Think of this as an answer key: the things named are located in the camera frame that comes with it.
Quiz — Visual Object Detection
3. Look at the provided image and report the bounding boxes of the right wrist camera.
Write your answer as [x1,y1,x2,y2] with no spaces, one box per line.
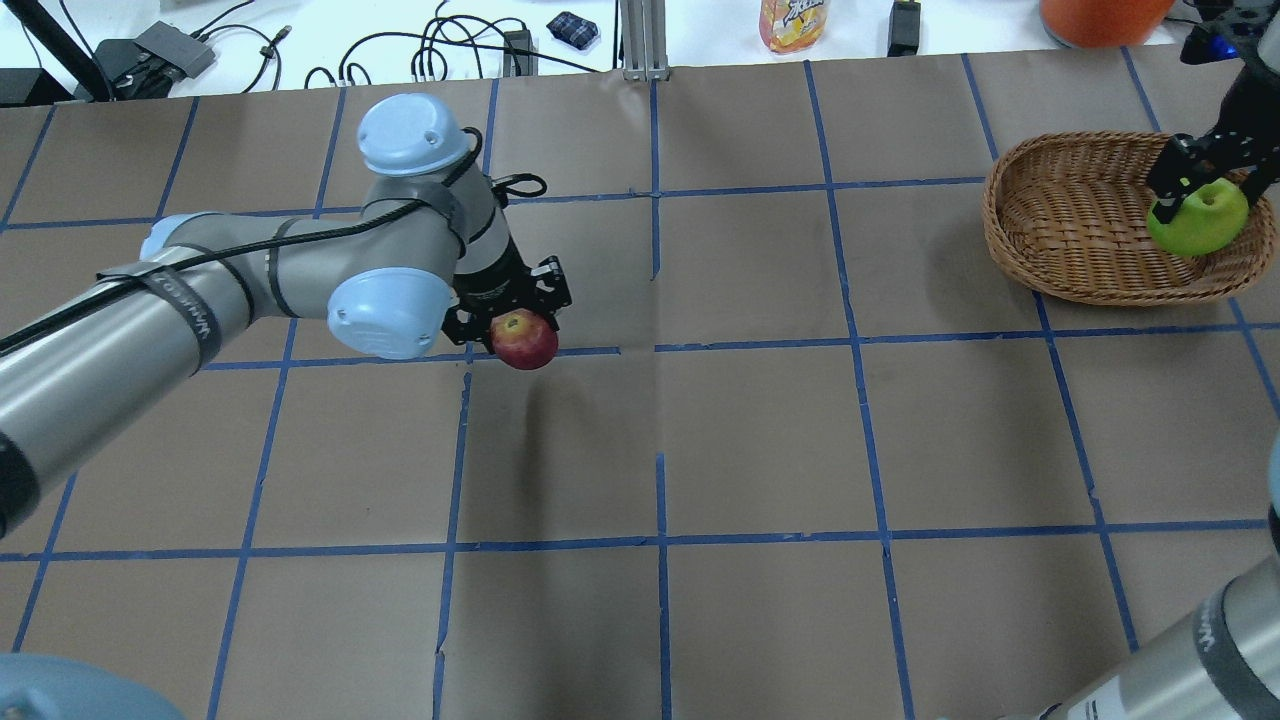
[1179,1,1276,67]

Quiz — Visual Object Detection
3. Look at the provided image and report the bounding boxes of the black camera stand base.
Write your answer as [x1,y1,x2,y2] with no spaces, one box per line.
[3,1,215,102]

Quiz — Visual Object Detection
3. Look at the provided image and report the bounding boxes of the aluminium frame post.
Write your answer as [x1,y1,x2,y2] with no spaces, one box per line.
[617,0,671,82]

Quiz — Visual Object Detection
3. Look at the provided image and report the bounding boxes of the black power adapter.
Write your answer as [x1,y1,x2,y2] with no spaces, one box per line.
[886,0,922,58]

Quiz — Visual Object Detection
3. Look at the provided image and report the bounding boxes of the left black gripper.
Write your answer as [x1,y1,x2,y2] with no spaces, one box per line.
[442,240,573,351]

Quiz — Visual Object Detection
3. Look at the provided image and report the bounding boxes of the wicker basket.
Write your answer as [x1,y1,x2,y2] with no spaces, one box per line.
[982,131,1277,307]

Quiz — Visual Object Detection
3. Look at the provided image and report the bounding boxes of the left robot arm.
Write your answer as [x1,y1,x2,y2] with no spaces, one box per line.
[3,94,571,530]

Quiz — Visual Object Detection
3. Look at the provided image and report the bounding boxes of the dark blue checkered pouch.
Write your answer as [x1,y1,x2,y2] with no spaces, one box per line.
[547,12,602,51]

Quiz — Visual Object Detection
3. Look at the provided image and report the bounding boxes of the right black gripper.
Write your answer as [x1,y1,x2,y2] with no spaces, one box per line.
[1146,54,1279,225]

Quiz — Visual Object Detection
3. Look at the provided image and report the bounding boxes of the orange juice bottle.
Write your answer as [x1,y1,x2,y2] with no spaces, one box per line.
[758,0,829,55]

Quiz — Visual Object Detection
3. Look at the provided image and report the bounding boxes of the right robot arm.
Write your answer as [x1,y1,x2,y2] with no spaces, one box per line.
[982,41,1277,719]

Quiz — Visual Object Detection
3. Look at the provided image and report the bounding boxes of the black cables on desk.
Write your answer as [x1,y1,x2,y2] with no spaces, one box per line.
[189,0,621,94]

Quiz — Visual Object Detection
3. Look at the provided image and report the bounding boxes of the green apple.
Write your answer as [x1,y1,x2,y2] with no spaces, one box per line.
[1147,178,1251,258]

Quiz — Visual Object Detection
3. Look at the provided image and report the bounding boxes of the red apple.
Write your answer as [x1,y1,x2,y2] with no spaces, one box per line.
[488,307,561,372]

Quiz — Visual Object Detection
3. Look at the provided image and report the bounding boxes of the orange cylindrical container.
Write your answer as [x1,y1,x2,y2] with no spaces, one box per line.
[1038,1,1175,47]

